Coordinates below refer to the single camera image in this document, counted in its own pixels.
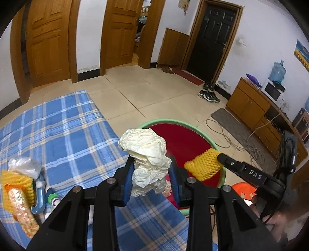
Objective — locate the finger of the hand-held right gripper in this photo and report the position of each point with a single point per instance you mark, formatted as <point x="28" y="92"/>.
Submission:
<point x="241" y="169"/>

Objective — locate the dark shoe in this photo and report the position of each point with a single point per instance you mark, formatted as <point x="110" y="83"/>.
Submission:
<point x="211" y="87"/>
<point x="205" y="86"/>

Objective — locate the red basin with green rim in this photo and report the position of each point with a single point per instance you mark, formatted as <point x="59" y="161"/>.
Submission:
<point x="190" y="142"/>

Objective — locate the brown shoes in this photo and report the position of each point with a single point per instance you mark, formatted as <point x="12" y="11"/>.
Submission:
<point x="167" y="70"/>

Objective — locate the orange plastic stool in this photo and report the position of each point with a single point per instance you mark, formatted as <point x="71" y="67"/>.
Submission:
<point x="241" y="189"/>

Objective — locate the blue water jug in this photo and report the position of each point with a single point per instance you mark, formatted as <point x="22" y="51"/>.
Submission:
<point x="277" y="72"/>

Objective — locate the black sneaker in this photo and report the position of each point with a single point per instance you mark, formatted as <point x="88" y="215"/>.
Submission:
<point x="214" y="98"/>
<point x="204" y="95"/>

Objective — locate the white paper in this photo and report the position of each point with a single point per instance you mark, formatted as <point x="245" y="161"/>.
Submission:
<point x="144" y="149"/>

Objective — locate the person's right hand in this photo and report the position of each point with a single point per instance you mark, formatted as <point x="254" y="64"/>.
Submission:
<point x="275" y="218"/>

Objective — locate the clear plastic bag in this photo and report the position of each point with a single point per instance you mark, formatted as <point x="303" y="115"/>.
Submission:
<point x="24" y="166"/>

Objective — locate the blue plaid blanket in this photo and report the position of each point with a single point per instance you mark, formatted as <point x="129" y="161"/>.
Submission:
<point x="62" y="135"/>

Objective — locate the wall painting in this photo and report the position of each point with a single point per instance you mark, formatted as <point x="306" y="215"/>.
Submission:
<point x="301" y="54"/>

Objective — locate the orange snack packet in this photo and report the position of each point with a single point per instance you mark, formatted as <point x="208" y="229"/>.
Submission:
<point x="23" y="212"/>

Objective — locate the black door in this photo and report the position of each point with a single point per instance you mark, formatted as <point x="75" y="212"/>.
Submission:
<point x="212" y="41"/>

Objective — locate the wooden door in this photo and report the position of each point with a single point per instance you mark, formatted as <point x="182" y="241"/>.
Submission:
<point x="48" y="41"/>
<point x="120" y="31"/>

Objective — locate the wooden wall panel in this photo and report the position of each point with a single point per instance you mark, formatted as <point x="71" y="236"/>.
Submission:
<point x="172" y="48"/>

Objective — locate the light blue plastic item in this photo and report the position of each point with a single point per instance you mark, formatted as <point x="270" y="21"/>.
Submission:
<point x="39" y="200"/>

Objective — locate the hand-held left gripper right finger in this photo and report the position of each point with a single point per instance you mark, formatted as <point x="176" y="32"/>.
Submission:
<point x="174" y="179"/>

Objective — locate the white microwave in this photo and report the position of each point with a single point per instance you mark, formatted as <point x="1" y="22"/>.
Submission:
<point x="271" y="91"/>

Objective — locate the green and white small box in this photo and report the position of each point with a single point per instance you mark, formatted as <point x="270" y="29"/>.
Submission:
<point x="52" y="196"/>

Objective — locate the red doormat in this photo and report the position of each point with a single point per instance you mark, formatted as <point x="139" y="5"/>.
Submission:
<point x="189" y="76"/>

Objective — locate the wooden cabinet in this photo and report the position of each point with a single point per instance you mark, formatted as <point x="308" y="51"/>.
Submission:
<point x="248" y="101"/>

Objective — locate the purple item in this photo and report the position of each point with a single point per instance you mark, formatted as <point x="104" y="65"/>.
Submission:
<point x="253" y="79"/>

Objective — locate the yellow foam fruit net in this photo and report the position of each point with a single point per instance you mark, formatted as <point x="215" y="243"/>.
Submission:
<point x="14" y="179"/>
<point x="204" y="165"/>

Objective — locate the grey floor mat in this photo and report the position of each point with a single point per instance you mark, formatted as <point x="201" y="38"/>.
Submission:
<point x="231" y="125"/>

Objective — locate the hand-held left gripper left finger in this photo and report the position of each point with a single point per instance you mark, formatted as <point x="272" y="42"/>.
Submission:
<point x="128" y="179"/>

